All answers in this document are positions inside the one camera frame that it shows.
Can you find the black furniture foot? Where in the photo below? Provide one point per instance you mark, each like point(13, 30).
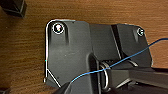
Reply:
point(11, 7)
point(4, 91)

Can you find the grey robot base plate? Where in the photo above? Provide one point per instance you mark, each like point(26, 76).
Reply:
point(76, 40)

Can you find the black robot torso link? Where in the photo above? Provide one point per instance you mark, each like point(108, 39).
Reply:
point(140, 76)

